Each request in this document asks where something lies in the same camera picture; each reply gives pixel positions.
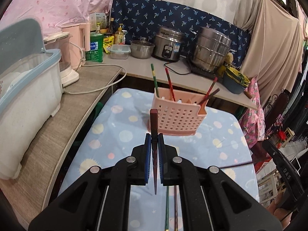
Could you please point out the blue and yellow bowls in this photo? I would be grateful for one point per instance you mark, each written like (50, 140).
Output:
(232, 79)

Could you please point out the white carton box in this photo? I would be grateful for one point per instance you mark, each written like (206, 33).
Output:
(97, 18)

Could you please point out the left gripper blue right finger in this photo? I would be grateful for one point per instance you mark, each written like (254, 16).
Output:
(160, 155)

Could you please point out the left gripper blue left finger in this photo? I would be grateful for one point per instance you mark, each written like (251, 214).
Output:
(147, 156)

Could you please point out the pink electric kettle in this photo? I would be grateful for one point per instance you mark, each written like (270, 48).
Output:
(79, 42)

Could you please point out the pink perforated utensil basket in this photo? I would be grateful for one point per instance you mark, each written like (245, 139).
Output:
(180, 116)

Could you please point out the green chopstick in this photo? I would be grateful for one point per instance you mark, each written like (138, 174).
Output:
(166, 223)
(155, 80)

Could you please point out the pink dotted curtain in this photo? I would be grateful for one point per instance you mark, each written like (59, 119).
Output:
(52, 14)

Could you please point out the navy floral backsplash cloth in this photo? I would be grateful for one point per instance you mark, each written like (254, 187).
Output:
(143, 18)

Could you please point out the white dish rack bin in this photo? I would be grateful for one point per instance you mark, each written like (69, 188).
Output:
(27, 106)

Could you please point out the white blender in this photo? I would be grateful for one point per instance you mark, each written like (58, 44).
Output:
(61, 40)

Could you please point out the dark red chopstick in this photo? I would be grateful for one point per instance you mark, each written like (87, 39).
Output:
(154, 144)

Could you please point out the pink floral hanging garment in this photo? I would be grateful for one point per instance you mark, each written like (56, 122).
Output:
(253, 120)

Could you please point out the yellow seasoning packet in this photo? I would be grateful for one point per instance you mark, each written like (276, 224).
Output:
(107, 43)

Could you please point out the green detergent bottle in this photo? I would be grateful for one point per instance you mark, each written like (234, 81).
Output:
(95, 54)

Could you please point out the steel rice cooker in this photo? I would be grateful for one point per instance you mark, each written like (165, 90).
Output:
(168, 44)

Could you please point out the clear food storage container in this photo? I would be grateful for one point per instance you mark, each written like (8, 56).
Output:
(120, 51)

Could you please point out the black induction cooktop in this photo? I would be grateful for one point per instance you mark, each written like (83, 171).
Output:
(200, 72)

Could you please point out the bright red chopstick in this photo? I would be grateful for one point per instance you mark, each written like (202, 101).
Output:
(170, 84)

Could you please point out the grey-blue dish rack lid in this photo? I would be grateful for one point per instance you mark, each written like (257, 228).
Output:
(20, 40)

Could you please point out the wooden side shelf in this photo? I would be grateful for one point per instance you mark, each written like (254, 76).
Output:
(44, 165)

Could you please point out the large stacked steel steamer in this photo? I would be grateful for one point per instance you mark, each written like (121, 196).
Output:
(211, 49)

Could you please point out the small steel lidded pot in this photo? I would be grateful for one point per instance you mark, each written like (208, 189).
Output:
(142, 49)

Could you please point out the dark plum chopstick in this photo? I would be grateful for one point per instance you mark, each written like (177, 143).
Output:
(237, 165)

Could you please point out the floral white plate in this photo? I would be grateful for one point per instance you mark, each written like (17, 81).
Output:
(8, 81)

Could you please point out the maroon chopstick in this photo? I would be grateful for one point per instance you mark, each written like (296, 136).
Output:
(175, 209)

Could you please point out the beige hanging curtain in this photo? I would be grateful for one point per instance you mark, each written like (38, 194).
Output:
(275, 52)

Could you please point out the yellow oil bottle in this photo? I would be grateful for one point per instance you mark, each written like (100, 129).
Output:
(119, 35)

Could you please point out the brown chopstick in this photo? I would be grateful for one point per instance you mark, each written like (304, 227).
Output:
(209, 96)

